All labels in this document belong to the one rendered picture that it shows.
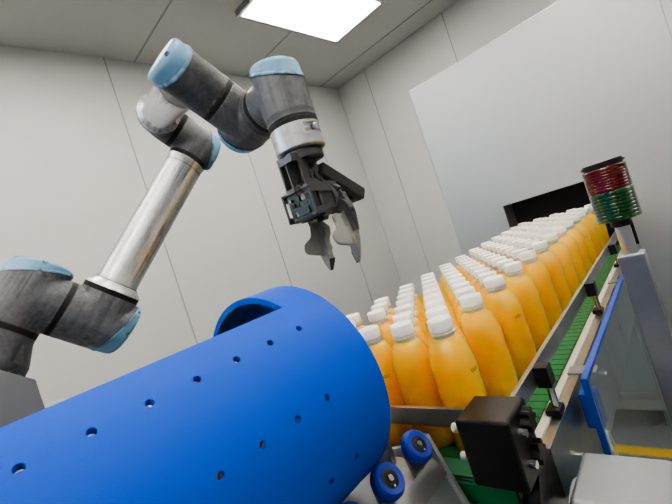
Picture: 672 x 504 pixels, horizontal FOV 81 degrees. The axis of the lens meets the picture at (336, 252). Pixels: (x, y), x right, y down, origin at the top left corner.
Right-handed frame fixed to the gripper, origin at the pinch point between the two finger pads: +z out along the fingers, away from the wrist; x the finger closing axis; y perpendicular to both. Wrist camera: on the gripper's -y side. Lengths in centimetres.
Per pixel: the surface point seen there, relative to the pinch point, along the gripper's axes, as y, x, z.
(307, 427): 31.3, 15.7, 13.4
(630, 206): -23.7, 39.9, 6.0
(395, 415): 4.5, 3.7, 27.2
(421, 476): 13.6, 12.5, 30.6
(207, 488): 41.7, 15.5, 12.4
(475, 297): -11.5, 16.1, 13.5
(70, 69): -75, -272, -203
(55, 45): -67, -265, -217
